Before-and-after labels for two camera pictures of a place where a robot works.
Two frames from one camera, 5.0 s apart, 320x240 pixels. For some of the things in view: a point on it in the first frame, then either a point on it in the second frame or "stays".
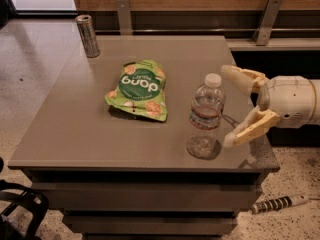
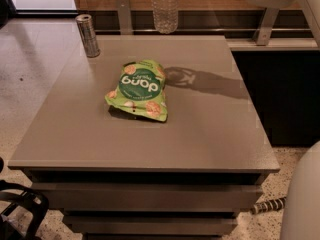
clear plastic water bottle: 207,107 to 165,13
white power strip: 279,203 stays
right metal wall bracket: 267,20 stays
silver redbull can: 88,34 stays
